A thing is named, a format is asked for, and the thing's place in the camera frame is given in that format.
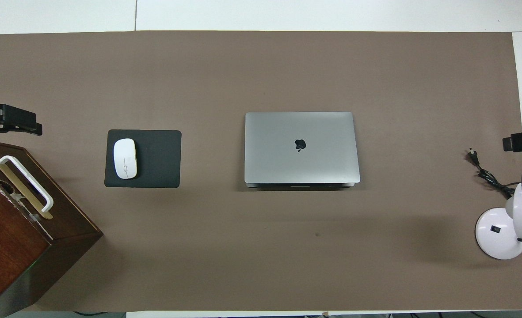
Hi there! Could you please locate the silver apple laptop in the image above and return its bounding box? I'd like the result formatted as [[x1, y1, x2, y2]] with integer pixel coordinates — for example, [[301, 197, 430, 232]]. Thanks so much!
[[244, 111, 361, 189]]

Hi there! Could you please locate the brown table mat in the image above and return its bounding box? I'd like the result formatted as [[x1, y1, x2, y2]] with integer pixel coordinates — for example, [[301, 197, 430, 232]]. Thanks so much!
[[0, 31, 522, 312]]

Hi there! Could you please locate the gold handle plate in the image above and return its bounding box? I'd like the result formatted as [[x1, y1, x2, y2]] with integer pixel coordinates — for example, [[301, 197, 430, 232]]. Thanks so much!
[[0, 155, 54, 220]]

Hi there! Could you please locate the white desk lamp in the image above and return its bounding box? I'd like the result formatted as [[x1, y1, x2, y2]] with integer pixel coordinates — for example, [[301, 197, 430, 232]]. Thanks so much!
[[475, 183, 522, 260]]

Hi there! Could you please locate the white computer mouse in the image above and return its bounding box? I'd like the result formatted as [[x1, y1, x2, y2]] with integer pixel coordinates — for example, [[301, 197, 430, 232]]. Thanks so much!
[[113, 138, 138, 180]]

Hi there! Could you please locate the white box handle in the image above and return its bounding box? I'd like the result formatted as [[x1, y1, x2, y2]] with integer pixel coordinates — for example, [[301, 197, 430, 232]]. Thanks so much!
[[0, 155, 54, 214]]

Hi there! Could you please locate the black mouse pad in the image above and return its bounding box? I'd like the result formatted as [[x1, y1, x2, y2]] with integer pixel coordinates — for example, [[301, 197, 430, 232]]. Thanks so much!
[[104, 129, 182, 189]]

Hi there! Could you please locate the black lamp power cable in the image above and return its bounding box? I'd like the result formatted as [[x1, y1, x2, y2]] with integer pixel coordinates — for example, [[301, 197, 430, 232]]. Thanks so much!
[[467, 149, 520, 200]]

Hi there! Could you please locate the dark wooden box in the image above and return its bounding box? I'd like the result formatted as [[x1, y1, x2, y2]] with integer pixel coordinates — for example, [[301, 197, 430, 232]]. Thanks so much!
[[0, 140, 104, 318]]

